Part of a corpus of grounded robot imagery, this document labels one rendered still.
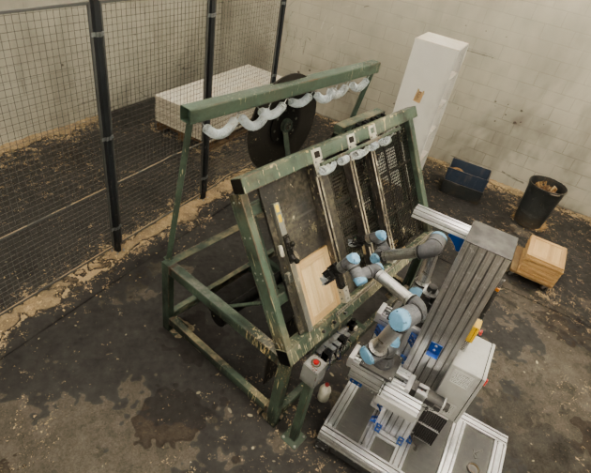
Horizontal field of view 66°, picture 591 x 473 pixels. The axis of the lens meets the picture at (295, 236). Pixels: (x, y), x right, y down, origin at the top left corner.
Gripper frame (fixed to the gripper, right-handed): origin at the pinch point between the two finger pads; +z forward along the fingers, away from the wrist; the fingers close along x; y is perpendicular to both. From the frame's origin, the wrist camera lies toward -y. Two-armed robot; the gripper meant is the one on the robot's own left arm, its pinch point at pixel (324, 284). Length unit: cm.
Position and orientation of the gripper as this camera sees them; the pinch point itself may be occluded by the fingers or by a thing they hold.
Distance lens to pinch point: 297.8
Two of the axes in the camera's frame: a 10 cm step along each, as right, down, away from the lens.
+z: -5.4, 4.9, 6.8
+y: -6.7, -7.5, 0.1
